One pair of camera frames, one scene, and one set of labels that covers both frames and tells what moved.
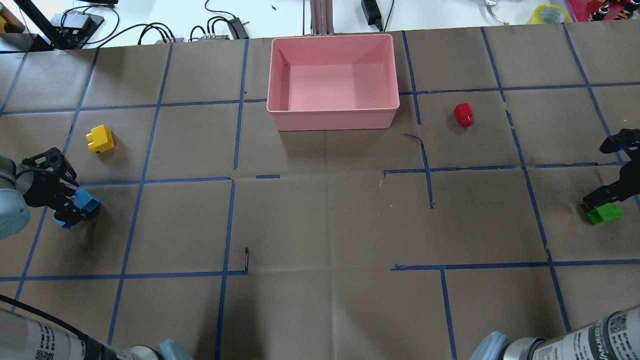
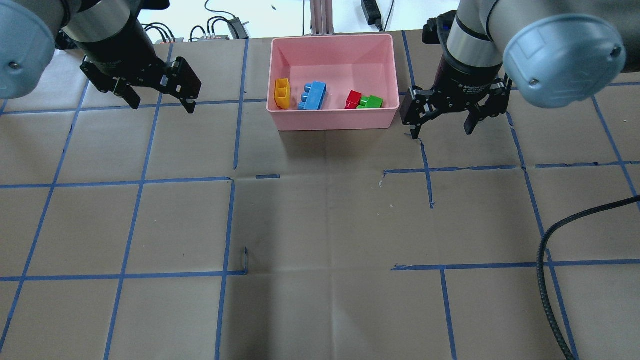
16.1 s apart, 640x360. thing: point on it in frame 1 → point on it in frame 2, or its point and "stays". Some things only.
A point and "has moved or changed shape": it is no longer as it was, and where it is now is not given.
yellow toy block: x=101 y=139 → x=282 y=93
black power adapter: x=373 y=13 stays
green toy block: x=601 y=214 → x=370 y=102
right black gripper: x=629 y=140 → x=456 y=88
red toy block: x=464 y=114 has moved or changed shape
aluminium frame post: x=321 y=23 stays
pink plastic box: x=342 y=82 stays
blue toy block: x=83 y=199 → x=313 y=98
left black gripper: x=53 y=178 → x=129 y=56
